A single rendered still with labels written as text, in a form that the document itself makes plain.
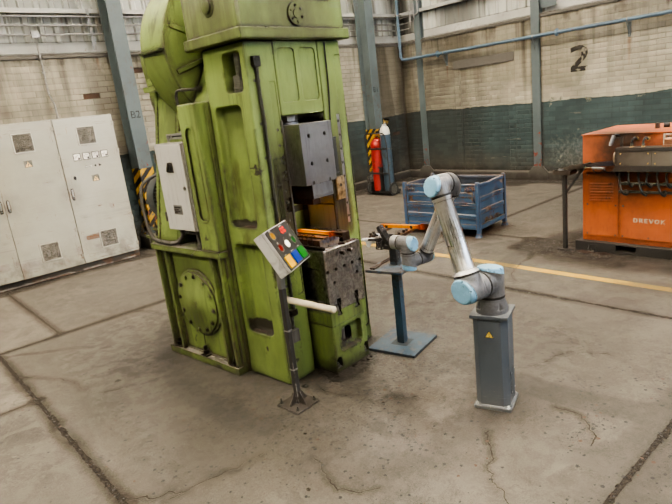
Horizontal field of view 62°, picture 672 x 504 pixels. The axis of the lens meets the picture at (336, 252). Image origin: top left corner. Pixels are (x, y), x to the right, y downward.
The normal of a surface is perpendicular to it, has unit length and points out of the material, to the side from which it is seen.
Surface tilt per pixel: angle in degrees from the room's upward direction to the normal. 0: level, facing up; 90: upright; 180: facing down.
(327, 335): 89
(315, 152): 90
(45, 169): 90
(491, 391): 94
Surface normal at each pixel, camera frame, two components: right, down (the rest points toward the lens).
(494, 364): -0.47, 0.28
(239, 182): -0.67, 0.25
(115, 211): 0.67, 0.11
